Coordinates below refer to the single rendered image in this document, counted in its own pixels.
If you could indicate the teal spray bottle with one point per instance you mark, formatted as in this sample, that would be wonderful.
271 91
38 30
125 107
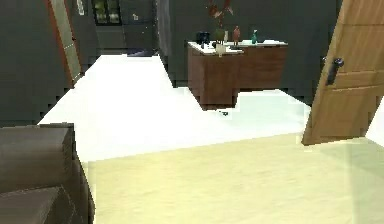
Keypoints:
254 37

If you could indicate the small dark floor object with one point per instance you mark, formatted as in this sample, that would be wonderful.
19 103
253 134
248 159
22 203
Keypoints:
224 113

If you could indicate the brown white-topped desk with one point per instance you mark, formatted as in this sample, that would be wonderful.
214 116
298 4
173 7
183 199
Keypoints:
220 76

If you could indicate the black round object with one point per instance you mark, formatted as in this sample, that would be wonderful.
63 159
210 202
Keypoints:
202 37

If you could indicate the red house plant white pot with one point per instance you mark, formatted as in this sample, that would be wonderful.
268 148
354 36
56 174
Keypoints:
220 30

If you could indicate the brown statuette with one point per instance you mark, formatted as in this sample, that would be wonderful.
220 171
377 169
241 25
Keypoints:
236 36

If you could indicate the dark grey cabinet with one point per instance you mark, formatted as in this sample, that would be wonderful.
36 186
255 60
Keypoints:
125 36

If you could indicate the dark window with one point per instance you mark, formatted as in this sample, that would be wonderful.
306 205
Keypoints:
106 12

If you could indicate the brown wooden room door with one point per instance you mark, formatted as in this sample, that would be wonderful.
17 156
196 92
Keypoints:
353 100

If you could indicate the dark brown sofa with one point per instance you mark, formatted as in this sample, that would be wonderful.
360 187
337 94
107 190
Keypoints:
36 173

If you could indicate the grey door with red frame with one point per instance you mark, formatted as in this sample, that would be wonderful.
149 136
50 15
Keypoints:
65 40

